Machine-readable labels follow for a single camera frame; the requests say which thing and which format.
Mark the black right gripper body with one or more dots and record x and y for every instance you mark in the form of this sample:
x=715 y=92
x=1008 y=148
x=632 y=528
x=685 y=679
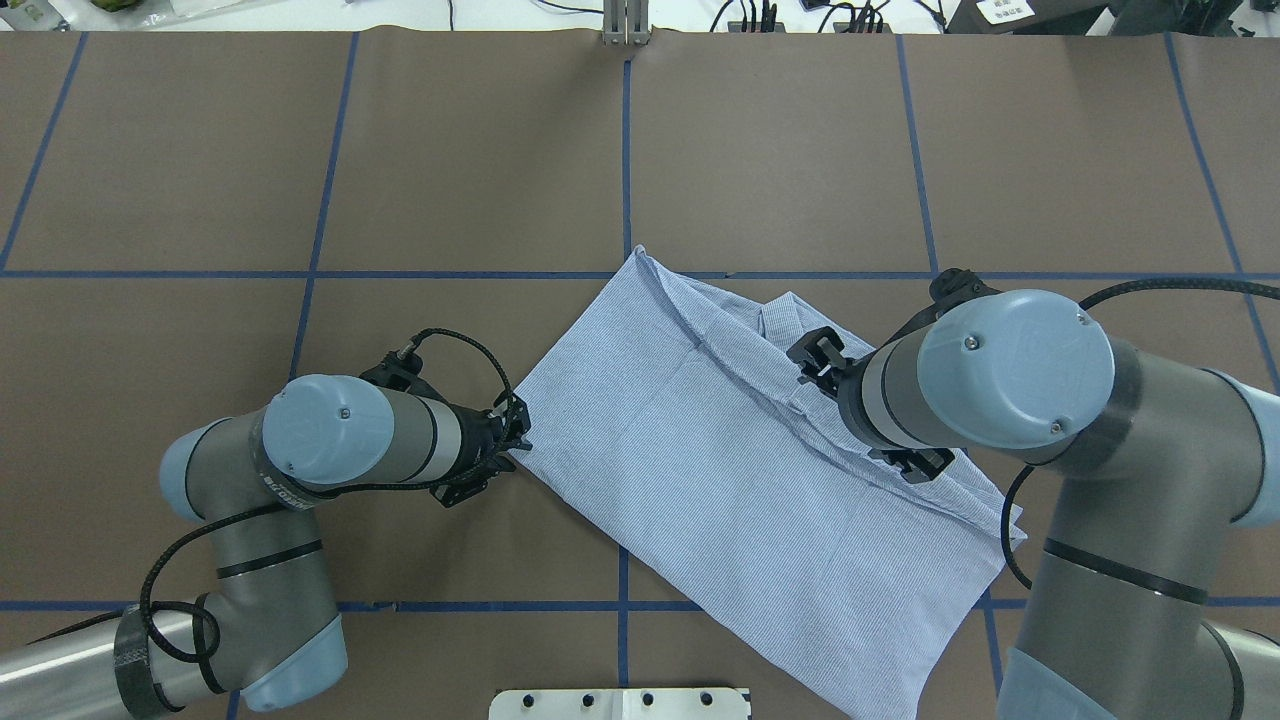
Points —
x=850 y=402

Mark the grey aluminium frame post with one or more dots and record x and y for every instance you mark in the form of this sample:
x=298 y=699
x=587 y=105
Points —
x=626 y=23

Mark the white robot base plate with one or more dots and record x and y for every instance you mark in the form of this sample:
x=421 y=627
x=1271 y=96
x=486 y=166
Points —
x=623 y=703

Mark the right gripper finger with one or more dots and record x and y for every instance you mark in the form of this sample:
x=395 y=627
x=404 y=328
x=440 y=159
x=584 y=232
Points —
x=820 y=359

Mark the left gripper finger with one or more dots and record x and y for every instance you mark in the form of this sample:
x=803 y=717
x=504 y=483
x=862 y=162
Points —
x=510 y=417
x=510 y=450

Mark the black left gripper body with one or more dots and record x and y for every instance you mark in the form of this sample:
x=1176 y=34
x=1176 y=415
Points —
x=479 y=440

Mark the light blue striped shirt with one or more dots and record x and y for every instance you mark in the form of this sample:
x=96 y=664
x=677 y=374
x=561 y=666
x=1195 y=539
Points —
x=670 y=416

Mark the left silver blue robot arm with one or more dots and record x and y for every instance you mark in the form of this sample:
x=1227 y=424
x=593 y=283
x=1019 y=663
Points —
x=244 y=603

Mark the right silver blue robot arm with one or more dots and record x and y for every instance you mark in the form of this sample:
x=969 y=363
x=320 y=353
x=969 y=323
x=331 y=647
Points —
x=1159 y=461

